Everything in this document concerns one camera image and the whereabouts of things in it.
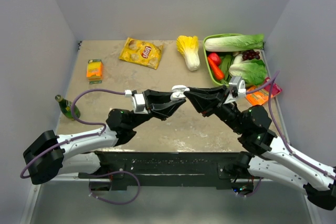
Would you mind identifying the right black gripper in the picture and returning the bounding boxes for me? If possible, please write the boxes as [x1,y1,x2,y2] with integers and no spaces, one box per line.
[183,84,246,135]

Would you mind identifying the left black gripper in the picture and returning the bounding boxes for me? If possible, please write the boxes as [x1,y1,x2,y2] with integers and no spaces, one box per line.
[128,89,185,129]

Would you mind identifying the white earbud charging case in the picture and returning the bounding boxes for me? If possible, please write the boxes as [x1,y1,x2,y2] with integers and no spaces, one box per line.
[170,85,190,101]

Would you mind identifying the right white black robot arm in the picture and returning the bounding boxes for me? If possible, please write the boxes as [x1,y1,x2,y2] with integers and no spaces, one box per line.
[183,86,335,210]

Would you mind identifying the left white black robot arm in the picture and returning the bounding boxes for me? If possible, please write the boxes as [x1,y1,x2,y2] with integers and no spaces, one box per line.
[20,85,190,185]

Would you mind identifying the green plastic basket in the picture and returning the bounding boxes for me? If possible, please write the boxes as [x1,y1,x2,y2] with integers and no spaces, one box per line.
[203,33,266,87]

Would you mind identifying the orange carrot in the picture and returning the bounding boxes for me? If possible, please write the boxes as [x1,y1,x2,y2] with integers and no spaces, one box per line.
[207,57,225,81]

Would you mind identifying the red pepper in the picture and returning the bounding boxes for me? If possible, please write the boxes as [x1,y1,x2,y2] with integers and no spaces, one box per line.
[208,52,222,66]

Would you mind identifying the dark green spinach leaves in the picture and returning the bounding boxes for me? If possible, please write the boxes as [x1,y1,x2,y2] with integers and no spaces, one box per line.
[219,54,243,86]

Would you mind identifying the yellow napa cabbage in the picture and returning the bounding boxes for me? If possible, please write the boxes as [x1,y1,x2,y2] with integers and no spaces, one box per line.
[176,35,201,71]

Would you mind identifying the yellow Lays chips bag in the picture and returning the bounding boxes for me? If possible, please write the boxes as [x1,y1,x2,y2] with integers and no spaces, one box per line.
[119,37,164,69]

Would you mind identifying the orange pink snack packet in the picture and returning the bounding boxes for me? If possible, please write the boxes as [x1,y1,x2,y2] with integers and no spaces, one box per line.
[246,83,282,105]

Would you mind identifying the green lettuce head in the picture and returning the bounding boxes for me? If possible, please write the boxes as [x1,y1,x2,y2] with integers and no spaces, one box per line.
[229,59,267,86]

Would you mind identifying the dark purple grapes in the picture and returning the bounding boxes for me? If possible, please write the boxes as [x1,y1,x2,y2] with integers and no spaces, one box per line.
[242,49,260,61]

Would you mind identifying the long green white cabbage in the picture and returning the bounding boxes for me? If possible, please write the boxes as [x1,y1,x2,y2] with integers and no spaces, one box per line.
[204,34,265,52]

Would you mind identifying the green glass bottle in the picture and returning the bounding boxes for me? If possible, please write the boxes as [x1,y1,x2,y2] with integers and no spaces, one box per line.
[55,94,74,120]

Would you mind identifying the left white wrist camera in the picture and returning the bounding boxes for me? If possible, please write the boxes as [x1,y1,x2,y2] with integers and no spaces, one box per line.
[124,90,148,114]

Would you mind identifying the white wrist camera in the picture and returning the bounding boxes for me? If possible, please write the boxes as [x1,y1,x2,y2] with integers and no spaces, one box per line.
[224,76,246,104]
[124,90,148,114]

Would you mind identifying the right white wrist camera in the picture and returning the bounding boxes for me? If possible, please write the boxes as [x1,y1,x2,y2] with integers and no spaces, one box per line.
[224,76,246,104]

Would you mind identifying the black base mount frame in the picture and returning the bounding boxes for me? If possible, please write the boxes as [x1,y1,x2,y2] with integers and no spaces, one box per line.
[79,151,259,193]

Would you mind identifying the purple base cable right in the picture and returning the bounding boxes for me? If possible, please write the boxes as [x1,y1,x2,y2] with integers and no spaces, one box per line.
[235,176,263,198]

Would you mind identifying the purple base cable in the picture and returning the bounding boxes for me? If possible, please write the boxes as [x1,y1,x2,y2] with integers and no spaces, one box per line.
[235,176,263,198]
[88,169,143,205]

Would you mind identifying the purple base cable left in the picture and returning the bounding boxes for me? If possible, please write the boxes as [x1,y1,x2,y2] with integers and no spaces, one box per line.
[88,169,143,205]

